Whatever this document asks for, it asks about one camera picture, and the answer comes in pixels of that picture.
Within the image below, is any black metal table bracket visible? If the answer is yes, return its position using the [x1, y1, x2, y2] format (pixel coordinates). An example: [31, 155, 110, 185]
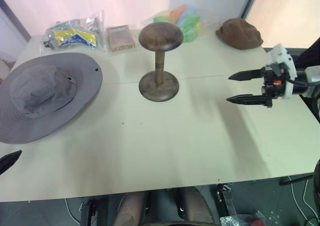
[78, 201, 98, 226]
[215, 183, 238, 219]

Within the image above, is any black metal bar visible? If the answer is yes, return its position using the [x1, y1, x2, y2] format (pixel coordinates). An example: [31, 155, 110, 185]
[278, 174, 315, 186]

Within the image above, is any dark wooden hat stand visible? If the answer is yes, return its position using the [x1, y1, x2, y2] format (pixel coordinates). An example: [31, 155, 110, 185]
[138, 22, 185, 103]

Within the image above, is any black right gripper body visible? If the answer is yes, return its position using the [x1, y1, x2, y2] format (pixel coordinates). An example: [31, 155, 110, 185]
[259, 66, 288, 109]

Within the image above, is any grey wide-brim hat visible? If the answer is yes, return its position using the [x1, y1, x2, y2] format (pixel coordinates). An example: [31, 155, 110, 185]
[0, 52, 104, 145]

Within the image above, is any brown rounded shape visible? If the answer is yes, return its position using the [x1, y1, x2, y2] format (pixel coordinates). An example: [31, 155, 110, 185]
[114, 191, 151, 226]
[183, 187, 216, 225]

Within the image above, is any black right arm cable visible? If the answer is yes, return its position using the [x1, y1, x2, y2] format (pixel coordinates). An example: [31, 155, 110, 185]
[284, 77, 320, 87]

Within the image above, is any white floor cable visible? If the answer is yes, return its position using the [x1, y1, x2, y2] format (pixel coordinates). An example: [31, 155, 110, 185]
[286, 175, 320, 223]

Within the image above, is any brown cloth cap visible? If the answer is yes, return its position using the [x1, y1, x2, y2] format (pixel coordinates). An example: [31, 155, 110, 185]
[215, 18, 264, 50]

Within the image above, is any clear bag with blue-yellow items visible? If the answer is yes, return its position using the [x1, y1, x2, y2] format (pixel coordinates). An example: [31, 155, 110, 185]
[39, 9, 106, 53]

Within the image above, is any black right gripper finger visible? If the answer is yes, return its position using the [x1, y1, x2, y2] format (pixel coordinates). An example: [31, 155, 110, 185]
[227, 69, 264, 81]
[226, 94, 267, 106]

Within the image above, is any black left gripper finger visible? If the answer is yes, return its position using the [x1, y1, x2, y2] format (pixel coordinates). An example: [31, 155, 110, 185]
[0, 150, 23, 177]

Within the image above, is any black object beside table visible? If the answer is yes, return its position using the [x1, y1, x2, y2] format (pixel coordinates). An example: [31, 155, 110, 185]
[294, 37, 320, 70]

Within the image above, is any crumpled clear plastic bag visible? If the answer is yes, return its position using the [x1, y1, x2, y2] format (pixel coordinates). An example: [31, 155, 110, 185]
[219, 212, 266, 226]

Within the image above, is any brown packet in clear bag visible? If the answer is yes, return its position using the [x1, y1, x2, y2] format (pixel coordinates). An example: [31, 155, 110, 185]
[105, 24, 138, 54]

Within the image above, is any clear bag of colourful items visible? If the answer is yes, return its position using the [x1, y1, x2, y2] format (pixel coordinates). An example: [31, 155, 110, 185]
[152, 4, 204, 43]

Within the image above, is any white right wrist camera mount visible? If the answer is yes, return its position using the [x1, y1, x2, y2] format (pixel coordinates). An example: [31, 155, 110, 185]
[265, 43, 299, 100]

